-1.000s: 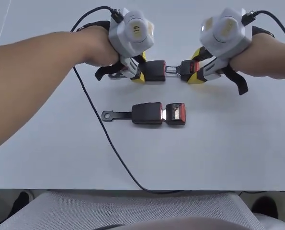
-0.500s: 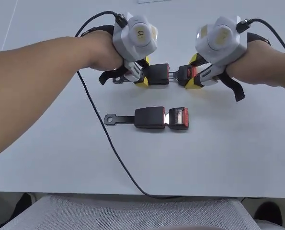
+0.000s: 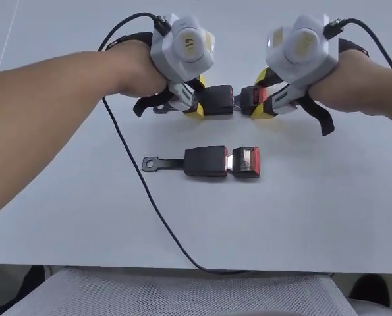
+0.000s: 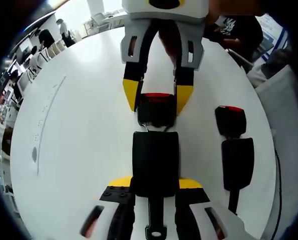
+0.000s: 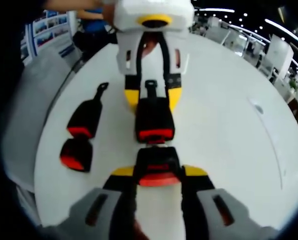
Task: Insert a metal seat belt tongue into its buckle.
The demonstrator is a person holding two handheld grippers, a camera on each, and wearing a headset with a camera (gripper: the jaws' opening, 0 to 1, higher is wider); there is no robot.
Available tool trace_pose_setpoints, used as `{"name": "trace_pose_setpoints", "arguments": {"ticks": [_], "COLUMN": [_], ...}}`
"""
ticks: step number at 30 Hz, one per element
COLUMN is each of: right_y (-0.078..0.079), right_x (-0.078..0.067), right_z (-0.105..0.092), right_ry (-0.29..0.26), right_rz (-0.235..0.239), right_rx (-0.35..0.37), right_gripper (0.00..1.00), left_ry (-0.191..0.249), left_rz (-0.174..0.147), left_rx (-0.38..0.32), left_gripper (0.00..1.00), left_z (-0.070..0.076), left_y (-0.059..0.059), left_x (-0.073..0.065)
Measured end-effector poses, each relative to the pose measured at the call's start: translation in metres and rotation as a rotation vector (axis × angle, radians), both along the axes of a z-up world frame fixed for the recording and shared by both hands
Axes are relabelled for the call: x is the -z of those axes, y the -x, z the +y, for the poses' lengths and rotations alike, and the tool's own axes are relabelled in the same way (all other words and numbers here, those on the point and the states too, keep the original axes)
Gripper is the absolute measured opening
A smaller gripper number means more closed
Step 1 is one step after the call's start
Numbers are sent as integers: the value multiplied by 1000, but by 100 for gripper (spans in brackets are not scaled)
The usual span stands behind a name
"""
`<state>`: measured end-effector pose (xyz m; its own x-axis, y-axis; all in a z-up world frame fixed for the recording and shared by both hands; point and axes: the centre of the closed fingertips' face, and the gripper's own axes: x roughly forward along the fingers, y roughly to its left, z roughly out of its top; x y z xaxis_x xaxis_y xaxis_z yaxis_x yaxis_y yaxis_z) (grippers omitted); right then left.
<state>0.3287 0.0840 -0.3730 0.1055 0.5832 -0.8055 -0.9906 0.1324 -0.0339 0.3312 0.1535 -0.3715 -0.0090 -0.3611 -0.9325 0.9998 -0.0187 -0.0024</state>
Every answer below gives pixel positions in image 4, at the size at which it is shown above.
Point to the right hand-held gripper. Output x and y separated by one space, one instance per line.
163 11

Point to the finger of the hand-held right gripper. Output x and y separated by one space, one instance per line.
185 97
131 92

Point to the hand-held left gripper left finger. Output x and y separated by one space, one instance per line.
106 195

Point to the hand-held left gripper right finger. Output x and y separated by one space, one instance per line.
196 196

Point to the black seat belt buckle with tongue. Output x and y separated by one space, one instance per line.
236 160
155 162

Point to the person's right forearm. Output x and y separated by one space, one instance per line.
167 42

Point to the white desk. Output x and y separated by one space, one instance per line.
101 23

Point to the person's body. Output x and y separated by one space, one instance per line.
241 32

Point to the round grey table grommet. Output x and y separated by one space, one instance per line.
34 153

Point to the white office chair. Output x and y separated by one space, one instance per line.
54 50

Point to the large grey panel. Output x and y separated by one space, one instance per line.
279 112

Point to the white blue printed board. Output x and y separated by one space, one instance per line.
272 35

